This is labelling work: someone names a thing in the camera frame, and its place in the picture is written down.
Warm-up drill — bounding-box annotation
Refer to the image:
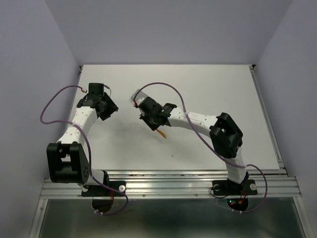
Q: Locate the orange plastic fork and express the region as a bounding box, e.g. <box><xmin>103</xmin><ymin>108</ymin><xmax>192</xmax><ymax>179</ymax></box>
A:
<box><xmin>156</xmin><ymin>129</ymin><xmax>166</xmax><ymax>139</ymax></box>

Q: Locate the grey cloth napkin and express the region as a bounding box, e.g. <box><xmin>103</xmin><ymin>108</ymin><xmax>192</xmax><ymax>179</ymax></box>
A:
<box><xmin>131</xmin><ymin>89</ymin><xmax>148</xmax><ymax>102</ymax></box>

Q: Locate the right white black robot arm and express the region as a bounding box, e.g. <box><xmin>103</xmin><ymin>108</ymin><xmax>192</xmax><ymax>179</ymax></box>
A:
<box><xmin>134</xmin><ymin>97</ymin><xmax>247</xmax><ymax>193</ymax></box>

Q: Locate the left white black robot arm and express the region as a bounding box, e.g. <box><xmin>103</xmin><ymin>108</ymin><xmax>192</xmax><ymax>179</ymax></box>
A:
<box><xmin>47</xmin><ymin>83</ymin><xmax>118</xmax><ymax>195</ymax></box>

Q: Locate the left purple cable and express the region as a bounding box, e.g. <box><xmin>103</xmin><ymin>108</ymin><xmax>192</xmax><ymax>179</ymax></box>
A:
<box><xmin>40</xmin><ymin>85</ymin><xmax>129</xmax><ymax>216</ymax></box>

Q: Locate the purple cable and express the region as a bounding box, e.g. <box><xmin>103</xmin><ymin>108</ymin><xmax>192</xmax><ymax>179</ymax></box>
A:
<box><xmin>40</xmin><ymin>85</ymin><xmax>129</xmax><ymax>216</ymax></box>
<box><xmin>132</xmin><ymin>82</ymin><xmax>268</xmax><ymax>214</ymax></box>

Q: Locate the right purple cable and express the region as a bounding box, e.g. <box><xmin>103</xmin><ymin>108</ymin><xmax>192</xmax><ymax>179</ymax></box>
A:
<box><xmin>132</xmin><ymin>82</ymin><xmax>268</xmax><ymax>214</ymax></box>

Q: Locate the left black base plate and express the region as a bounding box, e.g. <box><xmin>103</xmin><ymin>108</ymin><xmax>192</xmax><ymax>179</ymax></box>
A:
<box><xmin>81</xmin><ymin>180</ymin><xmax>126</xmax><ymax>197</ymax></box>

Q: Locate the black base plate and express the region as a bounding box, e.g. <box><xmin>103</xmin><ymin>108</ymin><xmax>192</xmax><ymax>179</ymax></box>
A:
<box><xmin>212</xmin><ymin>179</ymin><xmax>258</xmax><ymax>196</ymax></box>
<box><xmin>81</xmin><ymin>180</ymin><xmax>126</xmax><ymax>197</ymax></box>

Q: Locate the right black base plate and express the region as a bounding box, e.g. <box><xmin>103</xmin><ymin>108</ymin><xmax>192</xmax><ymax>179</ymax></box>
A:
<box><xmin>212</xmin><ymin>179</ymin><xmax>258</xmax><ymax>196</ymax></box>

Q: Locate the aluminium rail frame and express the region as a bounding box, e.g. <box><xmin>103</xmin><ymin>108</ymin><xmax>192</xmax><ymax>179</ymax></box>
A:
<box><xmin>30</xmin><ymin>64</ymin><xmax>315</xmax><ymax>238</ymax></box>

